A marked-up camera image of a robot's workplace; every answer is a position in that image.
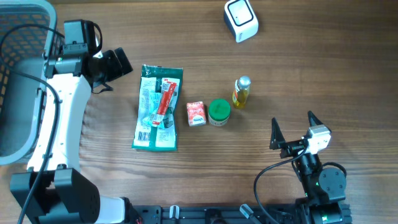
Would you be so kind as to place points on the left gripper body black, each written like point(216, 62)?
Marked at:
point(112, 68)

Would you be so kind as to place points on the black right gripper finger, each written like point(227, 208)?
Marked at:
point(277, 139)
point(313, 120)

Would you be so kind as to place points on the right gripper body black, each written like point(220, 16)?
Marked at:
point(290, 147)

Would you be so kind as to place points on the green white gloves packet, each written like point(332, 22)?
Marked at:
point(163, 137)

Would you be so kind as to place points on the yellow oil bottle silver cap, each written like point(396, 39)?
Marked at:
point(241, 92)

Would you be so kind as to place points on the green lid white jar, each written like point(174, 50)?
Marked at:
point(219, 112)

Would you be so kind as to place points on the red sachet stick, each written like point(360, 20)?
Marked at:
point(168, 89)

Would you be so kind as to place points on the orange Kleenex tissue pack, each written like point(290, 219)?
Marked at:
point(196, 113)

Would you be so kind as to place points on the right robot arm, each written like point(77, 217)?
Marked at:
point(323, 184)

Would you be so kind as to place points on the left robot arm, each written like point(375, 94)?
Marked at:
point(53, 190)

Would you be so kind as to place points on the white barcode scanner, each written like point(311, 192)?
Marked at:
point(240, 19)

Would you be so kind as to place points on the grey plastic mesh basket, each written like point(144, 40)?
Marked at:
point(27, 36)

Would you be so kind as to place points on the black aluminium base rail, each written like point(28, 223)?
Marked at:
point(217, 214)

